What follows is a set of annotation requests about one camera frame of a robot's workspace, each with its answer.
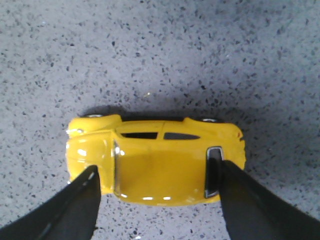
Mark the yellow toy beetle car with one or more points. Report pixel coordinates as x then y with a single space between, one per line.
155 162

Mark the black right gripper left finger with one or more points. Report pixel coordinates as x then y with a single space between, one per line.
70 215

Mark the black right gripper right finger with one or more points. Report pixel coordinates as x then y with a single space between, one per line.
252 212

